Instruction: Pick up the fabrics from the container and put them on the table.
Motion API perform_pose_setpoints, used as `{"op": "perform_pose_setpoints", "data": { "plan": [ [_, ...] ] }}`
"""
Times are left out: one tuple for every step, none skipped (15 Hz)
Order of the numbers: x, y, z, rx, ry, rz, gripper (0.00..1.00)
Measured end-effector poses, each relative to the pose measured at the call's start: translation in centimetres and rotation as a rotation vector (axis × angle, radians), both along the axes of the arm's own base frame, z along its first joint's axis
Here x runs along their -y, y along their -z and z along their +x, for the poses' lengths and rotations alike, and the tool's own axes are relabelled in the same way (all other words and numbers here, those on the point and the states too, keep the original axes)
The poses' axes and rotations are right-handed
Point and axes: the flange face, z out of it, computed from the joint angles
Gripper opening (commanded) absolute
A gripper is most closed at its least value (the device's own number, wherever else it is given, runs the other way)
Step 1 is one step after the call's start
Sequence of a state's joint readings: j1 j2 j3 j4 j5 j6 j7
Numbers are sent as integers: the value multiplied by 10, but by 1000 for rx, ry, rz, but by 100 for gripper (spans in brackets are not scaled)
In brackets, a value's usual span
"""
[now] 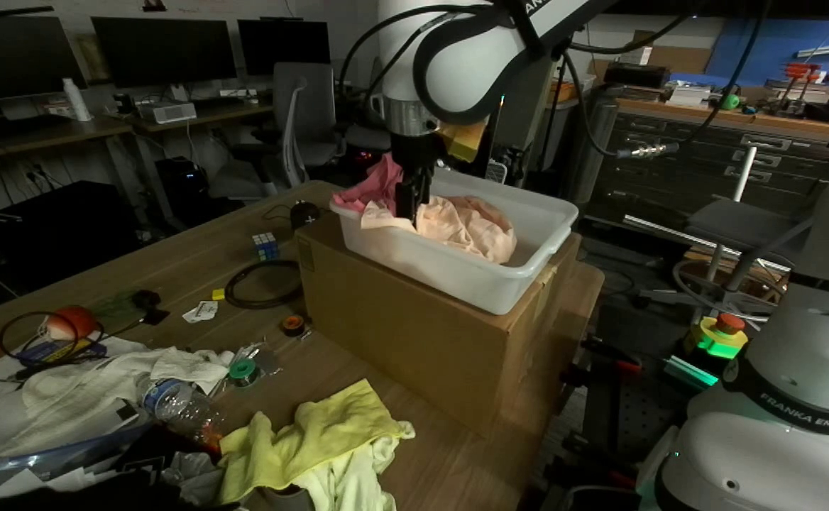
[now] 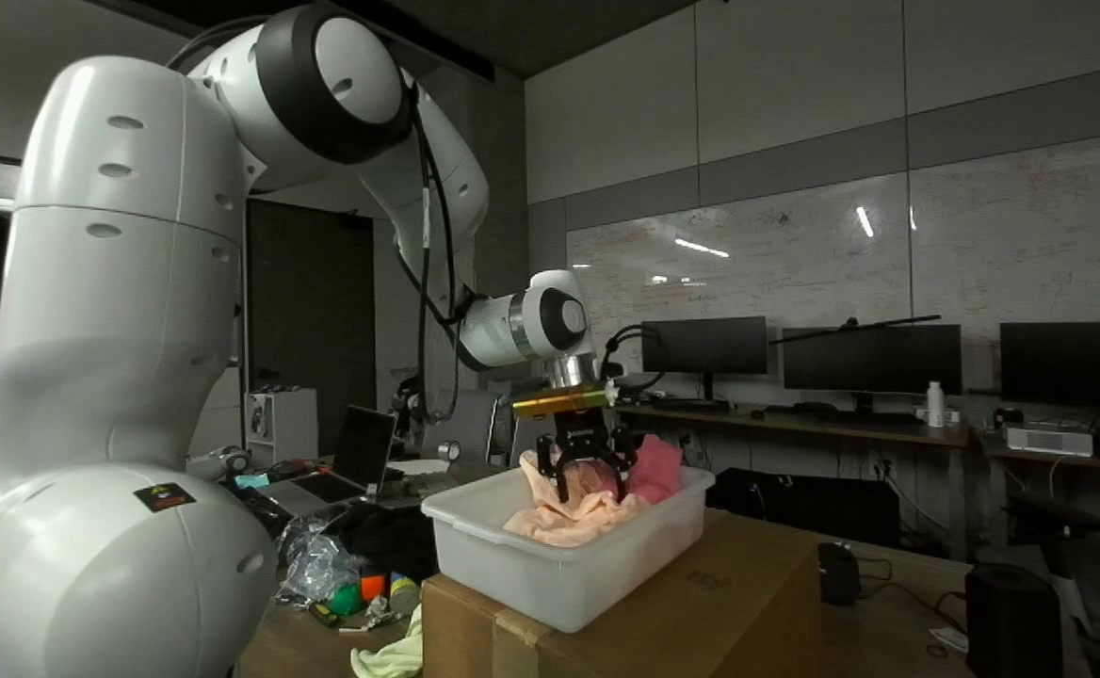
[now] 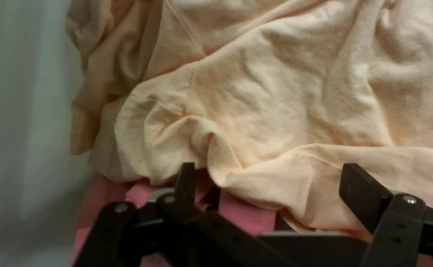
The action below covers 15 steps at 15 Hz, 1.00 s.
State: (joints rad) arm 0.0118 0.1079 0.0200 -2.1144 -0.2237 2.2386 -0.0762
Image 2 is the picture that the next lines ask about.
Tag wooden office desk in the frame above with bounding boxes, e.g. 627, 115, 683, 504
619, 395, 1100, 477

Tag clear plastic bag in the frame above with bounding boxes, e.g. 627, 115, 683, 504
276, 518, 367, 615

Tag pink fabric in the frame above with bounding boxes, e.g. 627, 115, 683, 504
623, 429, 688, 507

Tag black computer monitor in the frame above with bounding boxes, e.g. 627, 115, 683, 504
637, 314, 771, 404
779, 320, 963, 419
998, 320, 1100, 414

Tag white projector box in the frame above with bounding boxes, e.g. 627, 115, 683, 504
1002, 422, 1095, 459

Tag grey laptop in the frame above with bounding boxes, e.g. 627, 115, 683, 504
263, 404, 399, 504

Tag black cylindrical bin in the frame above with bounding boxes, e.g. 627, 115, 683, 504
961, 560, 1070, 678

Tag white box unit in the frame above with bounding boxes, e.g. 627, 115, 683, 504
245, 385, 325, 469

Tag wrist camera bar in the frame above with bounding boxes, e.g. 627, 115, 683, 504
510, 385, 627, 422

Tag peach fabric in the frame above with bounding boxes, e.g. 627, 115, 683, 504
502, 449, 647, 548

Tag brown cardboard box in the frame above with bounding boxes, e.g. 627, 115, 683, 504
418, 504, 824, 678

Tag yellow towel fabric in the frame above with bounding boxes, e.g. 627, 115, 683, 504
345, 599, 431, 678

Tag white plastic container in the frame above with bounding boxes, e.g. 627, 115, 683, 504
418, 464, 721, 635

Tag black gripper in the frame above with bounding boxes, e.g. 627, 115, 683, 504
545, 411, 637, 513

